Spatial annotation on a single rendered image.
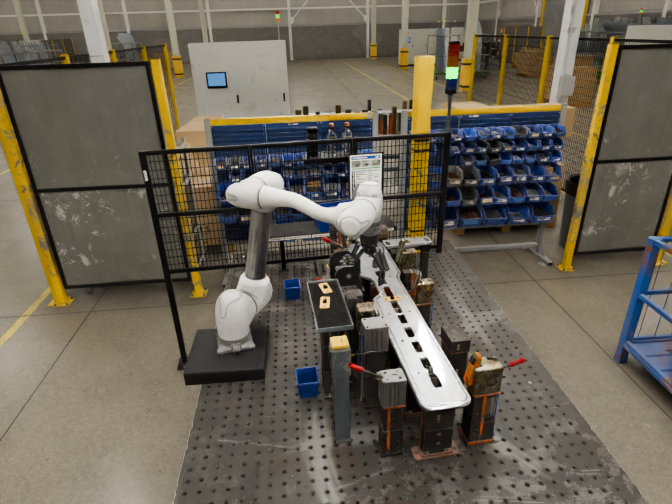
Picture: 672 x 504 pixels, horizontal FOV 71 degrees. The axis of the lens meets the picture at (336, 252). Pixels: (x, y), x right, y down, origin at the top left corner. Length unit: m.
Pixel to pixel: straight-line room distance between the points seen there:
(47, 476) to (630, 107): 4.89
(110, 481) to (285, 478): 1.38
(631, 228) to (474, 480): 3.75
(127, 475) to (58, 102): 2.68
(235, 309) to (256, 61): 6.74
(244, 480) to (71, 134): 3.08
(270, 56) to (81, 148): 5.00
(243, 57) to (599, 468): 7.79
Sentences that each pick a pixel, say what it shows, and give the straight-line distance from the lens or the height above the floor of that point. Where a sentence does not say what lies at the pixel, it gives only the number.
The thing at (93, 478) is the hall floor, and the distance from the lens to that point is 3.11.
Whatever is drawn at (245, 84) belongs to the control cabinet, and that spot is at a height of 1.33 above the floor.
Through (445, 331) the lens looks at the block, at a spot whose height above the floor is 1.03.
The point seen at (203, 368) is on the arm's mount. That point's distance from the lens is 2.30.
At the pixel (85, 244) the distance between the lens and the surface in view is 4.52.
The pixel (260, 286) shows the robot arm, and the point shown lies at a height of 1.00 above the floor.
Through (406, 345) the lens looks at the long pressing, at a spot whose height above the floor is 1.00.
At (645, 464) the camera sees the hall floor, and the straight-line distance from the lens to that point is 3.23.
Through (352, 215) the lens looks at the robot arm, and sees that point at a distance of 1.64.
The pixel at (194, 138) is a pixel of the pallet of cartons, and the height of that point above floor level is 0.96.
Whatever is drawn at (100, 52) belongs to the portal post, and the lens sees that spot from 6.15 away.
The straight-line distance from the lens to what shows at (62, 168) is 4.34.
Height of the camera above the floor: 2.16
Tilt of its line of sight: 26 degrees down
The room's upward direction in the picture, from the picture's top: 2 degrees counter-clockwise
